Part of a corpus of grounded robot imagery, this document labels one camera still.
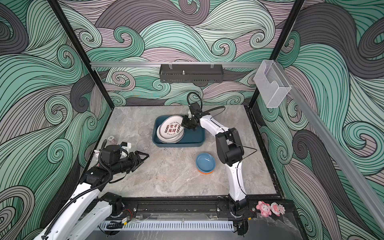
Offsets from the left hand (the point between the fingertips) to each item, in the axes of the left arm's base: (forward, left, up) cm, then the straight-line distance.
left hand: (147, 156), depth 75 cm
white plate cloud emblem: (+18, -9, -13) cm, 24 cm away
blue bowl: (+2, -31, -11) cm, 33 cm away
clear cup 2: (+15, +8, -14) cm, 22 cm away
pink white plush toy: (-20, -65, -12) cm, 69 cm away
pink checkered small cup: (+17, +28, -13) cm, 35 cm away
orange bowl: (-4, -31, -11) cm, 33 cm away
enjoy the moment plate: (+25, -9, -11) cm, 29 cm away
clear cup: (+25, +10, -13) cm, 30 cm away
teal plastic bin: (+20, -22, -13) cm, 33 cm away
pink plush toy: (-20, -59, -12) cm, 63 cm away
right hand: (+27, -16, -7) cm, 32 cm away
